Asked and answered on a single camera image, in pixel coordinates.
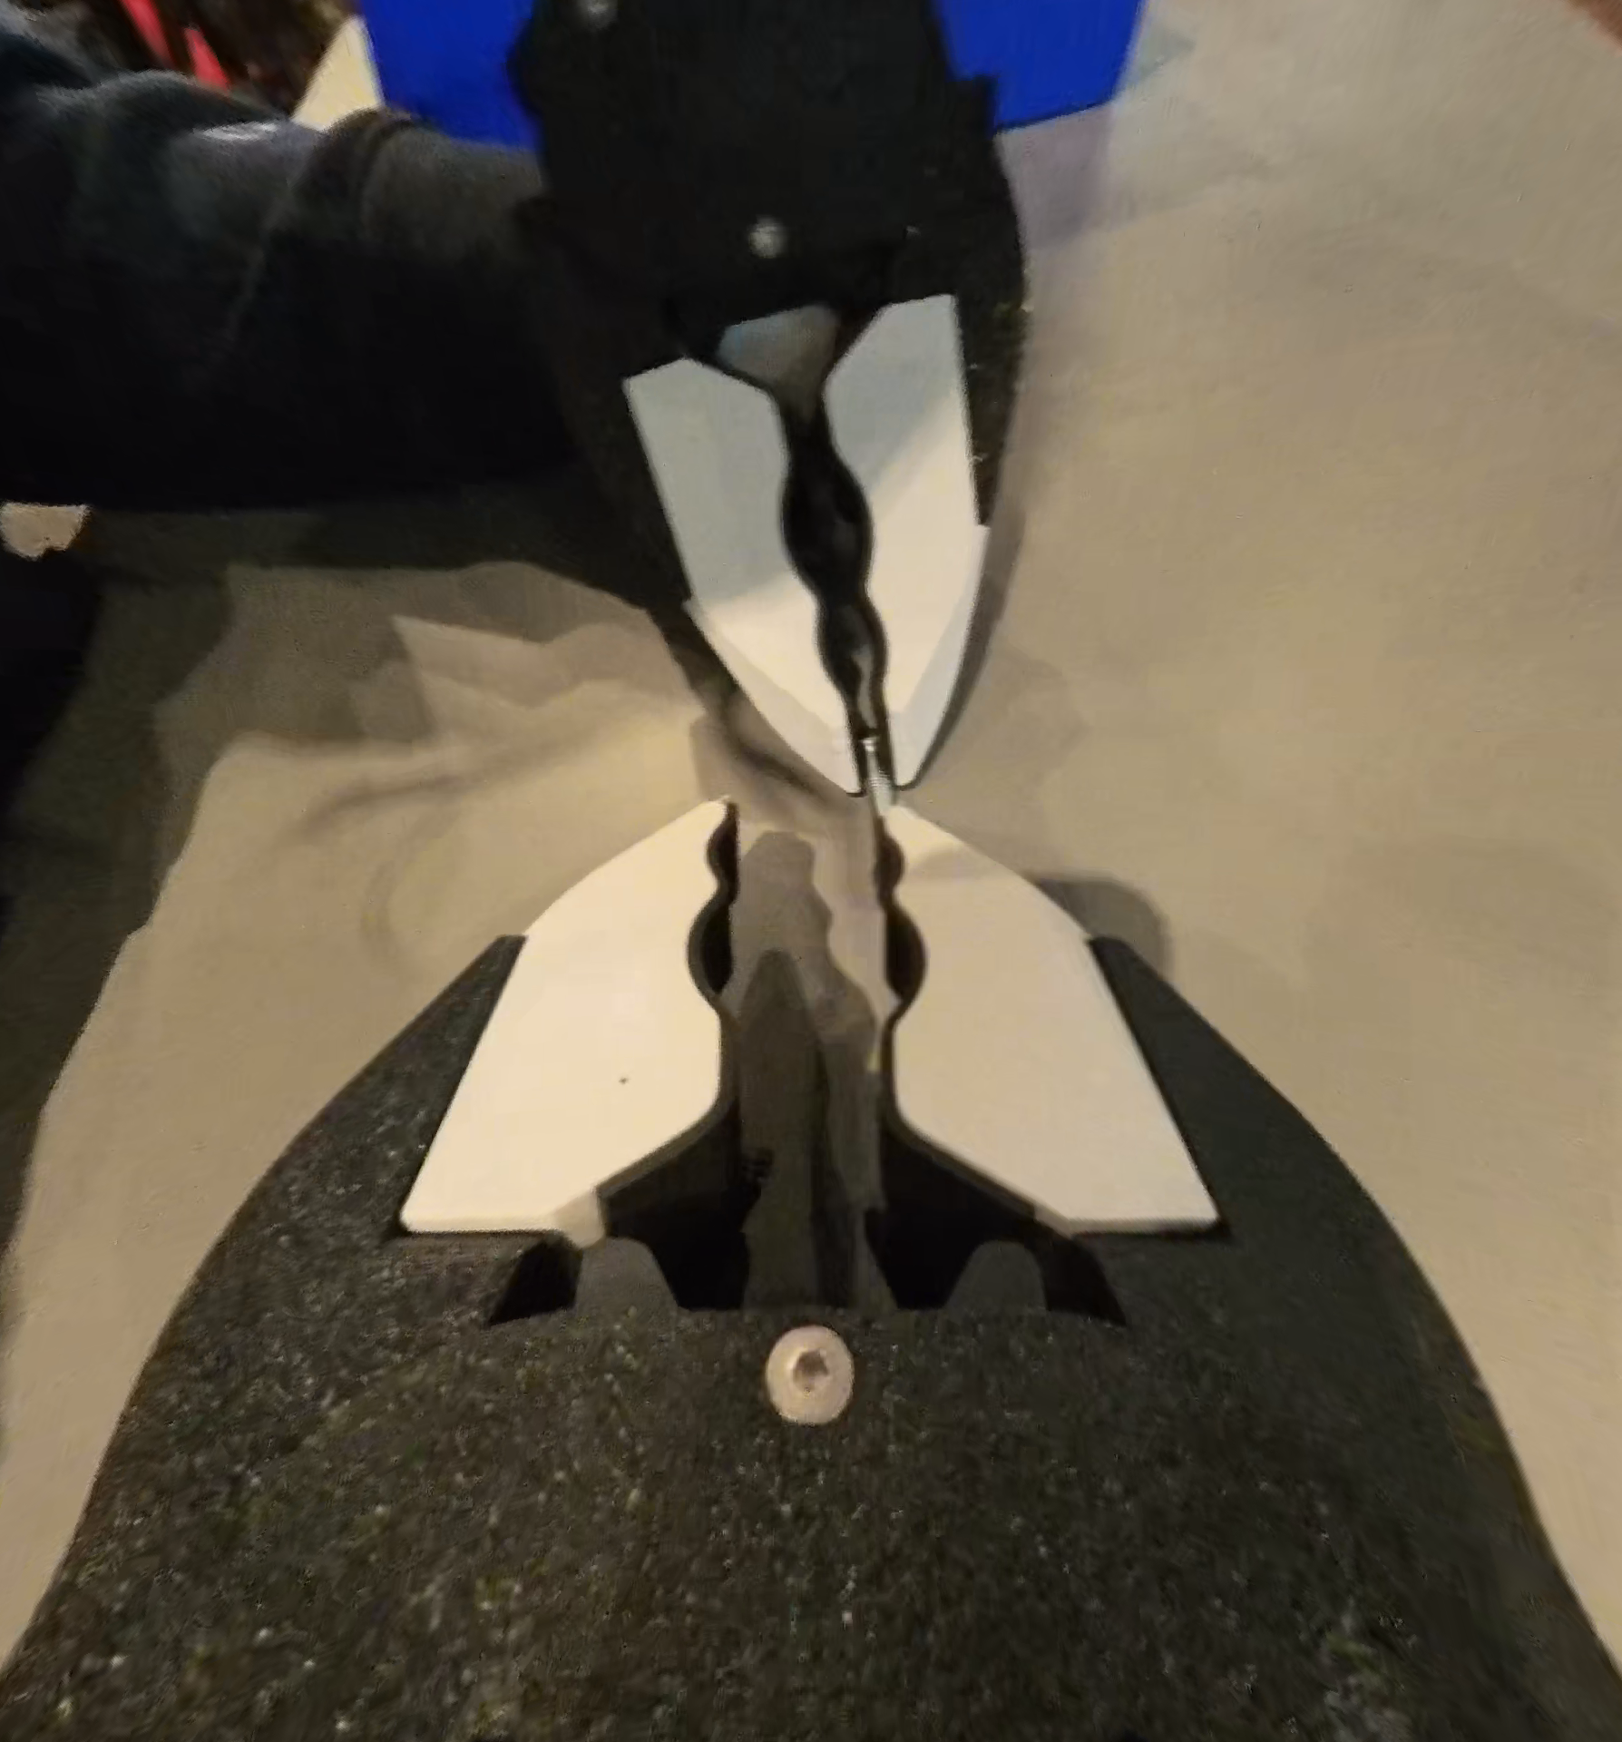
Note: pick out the blue plastic object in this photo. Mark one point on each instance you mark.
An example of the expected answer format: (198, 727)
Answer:
(444, 62)

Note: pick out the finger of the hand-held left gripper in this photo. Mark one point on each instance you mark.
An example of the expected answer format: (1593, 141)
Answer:
(927, 545)
(716, 518)

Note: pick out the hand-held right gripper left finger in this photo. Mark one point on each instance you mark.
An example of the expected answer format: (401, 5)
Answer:
(580, 1075)

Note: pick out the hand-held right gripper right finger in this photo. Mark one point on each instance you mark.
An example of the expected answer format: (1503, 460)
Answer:
(1030, 1075)

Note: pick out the silver metal bolt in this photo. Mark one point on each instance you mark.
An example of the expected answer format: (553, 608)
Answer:
(872, 770)

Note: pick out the small white scrap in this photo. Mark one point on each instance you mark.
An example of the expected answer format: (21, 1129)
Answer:
(42, 531)

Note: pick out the person's left forearm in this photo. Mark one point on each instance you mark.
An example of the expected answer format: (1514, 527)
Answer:
(214, 301)

